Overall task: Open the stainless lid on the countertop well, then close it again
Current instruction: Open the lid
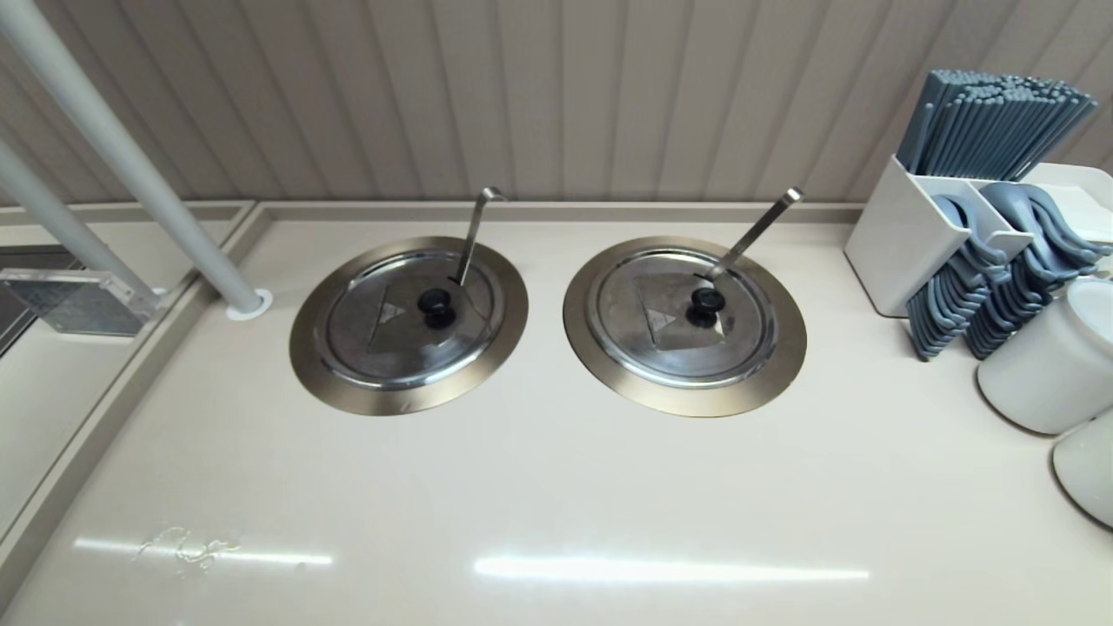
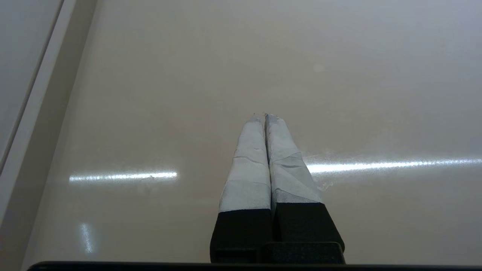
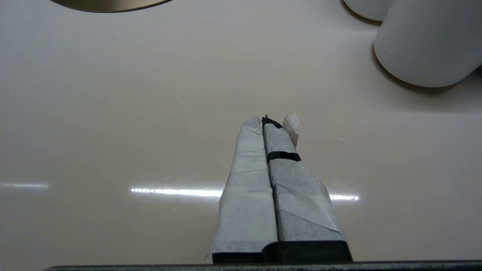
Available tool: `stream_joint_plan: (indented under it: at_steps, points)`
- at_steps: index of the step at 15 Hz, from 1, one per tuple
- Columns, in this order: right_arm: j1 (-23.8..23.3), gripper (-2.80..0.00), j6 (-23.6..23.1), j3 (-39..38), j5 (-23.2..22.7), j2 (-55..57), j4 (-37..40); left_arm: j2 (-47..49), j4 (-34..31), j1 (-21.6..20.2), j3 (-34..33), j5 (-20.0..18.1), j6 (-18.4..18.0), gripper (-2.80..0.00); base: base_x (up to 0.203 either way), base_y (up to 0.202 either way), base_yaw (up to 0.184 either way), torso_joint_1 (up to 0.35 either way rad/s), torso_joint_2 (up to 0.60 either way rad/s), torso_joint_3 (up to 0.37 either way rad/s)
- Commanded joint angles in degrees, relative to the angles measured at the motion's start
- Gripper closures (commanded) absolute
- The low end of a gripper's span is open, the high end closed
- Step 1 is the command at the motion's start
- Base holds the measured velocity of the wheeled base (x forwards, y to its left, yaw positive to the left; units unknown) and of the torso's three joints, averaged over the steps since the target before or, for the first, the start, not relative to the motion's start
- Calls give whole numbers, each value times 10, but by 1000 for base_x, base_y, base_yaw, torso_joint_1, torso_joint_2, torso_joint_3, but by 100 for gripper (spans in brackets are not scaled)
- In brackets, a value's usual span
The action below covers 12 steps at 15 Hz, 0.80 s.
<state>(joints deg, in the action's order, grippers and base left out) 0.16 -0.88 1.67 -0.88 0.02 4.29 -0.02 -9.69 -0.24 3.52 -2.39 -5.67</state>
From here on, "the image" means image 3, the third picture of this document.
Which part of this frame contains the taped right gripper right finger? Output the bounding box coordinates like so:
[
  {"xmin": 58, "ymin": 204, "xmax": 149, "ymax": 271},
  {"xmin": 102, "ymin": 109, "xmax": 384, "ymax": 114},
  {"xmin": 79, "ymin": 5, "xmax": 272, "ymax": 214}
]
[{"xmin": 262, "ymin": 112, "xmax": 353, "ymax": 263}]

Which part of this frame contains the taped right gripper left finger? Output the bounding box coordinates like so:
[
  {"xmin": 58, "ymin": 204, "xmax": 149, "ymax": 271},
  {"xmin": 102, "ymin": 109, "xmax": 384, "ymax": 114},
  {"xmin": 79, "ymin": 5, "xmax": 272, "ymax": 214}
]
[{"xmin": 210, "ymin": 117, "xmax": 278, "ymax": 263}]

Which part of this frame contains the brass pot ring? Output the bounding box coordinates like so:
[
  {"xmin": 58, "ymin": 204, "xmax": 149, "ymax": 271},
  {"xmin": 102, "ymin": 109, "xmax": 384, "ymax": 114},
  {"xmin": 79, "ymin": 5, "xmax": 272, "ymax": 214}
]
[{"xmin": 49, "ymin": 0, "xmax": 174, "ymax": 13}]

